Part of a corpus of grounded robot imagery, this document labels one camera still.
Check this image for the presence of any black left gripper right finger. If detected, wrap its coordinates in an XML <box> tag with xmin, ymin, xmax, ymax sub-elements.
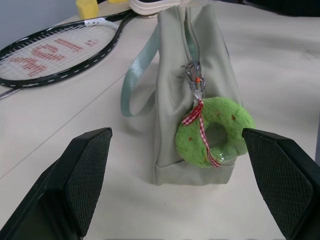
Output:
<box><xmin>241</xmin><ymin>127</ymin><xmax>320</xmax><ymax>240</ymax></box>

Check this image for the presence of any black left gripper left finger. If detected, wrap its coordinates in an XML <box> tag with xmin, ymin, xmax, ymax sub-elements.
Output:
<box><xmin>0</xmin><ymin>127</ymin><xmax>113</xmax><ymax>240</ymax></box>

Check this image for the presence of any white sneaker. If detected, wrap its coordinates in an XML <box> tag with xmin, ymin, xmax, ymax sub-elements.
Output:
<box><xmin>128</xmin><ymin>0</ymin><xmax>195</xmax><ymax>19</ymax></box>

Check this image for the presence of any pale green canvas bag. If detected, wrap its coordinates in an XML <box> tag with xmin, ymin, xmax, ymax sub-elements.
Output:
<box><xmin>120</xmin><ymin>4</ymin><xmax>246</xmax><ymax>187</ymax></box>

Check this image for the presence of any green plush ring charm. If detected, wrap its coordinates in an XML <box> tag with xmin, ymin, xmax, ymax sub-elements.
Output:
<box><xmin>174</xmin><ymin>96</ymin><xmax>257</xmax><ymax>169</ymax></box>

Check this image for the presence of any black tennis racket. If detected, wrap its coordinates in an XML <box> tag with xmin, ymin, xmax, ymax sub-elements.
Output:
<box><xmin>0</xmin><ymin>8</ymin><xmax>140</xmax><ymax>101</ymax></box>

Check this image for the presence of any yellow foam block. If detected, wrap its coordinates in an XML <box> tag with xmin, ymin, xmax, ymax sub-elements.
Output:
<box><xmin>76</xmin><ymin>0</ymin><xmax>100</xmax><ymax>19</ymax></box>

